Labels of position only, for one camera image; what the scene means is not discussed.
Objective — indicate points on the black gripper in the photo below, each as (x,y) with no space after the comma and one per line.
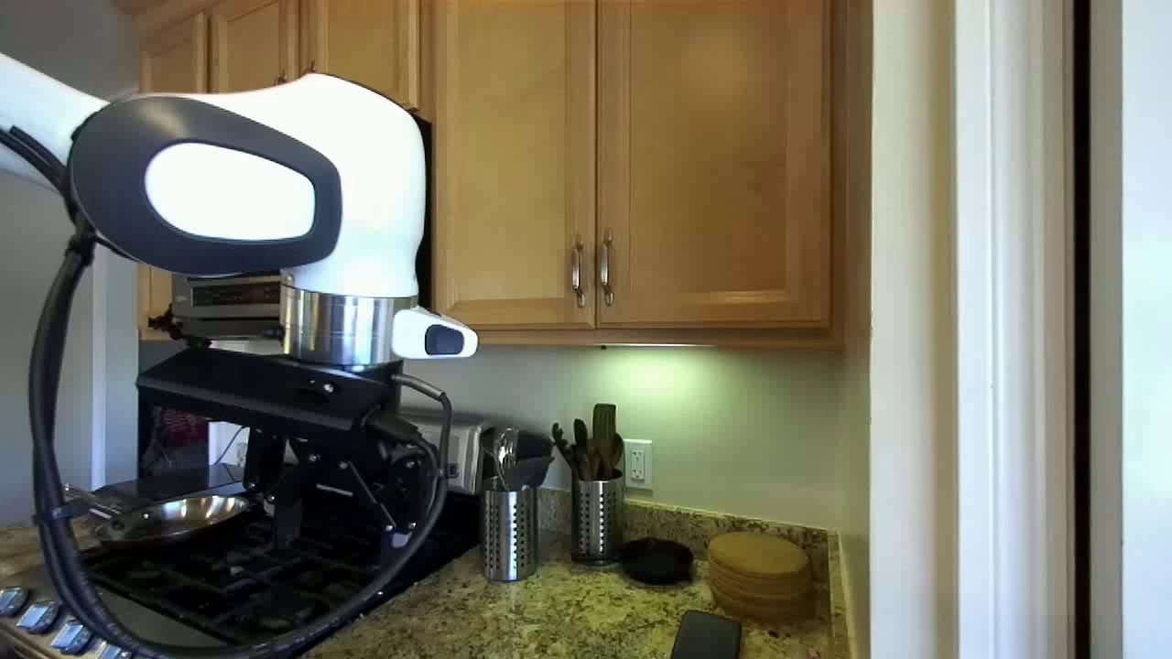
(349,470)

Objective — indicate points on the light wooden cupboard door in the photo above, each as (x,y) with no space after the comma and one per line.
(718,160)
(513,160)

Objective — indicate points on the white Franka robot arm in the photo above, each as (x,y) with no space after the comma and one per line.
(366,160)

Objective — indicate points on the light wooden cupboard carcass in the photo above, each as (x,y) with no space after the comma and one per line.
(850,185)

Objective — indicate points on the stainless steel gas stove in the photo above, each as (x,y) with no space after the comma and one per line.
(242,579)

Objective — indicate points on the steel frying pan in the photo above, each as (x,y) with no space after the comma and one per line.
(186,515)

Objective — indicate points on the steel ladle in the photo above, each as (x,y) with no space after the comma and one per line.
(502,457)

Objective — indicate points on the perforated steel utensil holder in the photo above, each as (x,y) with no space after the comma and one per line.
(597,521)
(511,537)

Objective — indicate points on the black plastic spatula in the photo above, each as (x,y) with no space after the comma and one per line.
(532,457)

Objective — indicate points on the silver microwave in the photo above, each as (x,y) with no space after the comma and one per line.
(231,307)

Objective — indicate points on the dark wooden fork utensil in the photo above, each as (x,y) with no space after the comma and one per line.
(573,452)

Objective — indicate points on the silver stove knob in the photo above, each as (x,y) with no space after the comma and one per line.
(14,602)
(38,617)
(72,636)
(114,650)

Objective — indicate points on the dark wooden spatula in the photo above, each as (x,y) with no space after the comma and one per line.
(607,438)

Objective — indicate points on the small black bowl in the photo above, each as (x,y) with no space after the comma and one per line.
(658,562)

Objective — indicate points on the black smartphone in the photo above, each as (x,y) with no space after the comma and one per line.
(706,639)

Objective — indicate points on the round wooden board stack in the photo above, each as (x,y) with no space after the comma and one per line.
(760,577)

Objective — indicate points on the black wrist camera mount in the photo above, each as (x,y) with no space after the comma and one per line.
(268,386)

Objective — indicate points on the white wall outlet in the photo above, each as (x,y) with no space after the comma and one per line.
(637,464)

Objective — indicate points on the white door frame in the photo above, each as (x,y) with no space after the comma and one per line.
(1014,331)

